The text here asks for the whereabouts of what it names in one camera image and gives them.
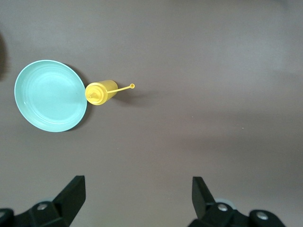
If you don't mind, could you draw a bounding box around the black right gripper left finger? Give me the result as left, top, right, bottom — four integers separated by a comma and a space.
0, 175, 86, 227

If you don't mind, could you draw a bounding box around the mint green plate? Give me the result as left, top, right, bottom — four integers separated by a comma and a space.
13, 59, 89, 133

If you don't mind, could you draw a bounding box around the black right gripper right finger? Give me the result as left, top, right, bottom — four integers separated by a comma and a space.
188, 176, 285, 227

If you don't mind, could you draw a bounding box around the yellow mustard squeeze bottle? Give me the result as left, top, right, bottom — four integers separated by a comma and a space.
84, 79, 136, 106

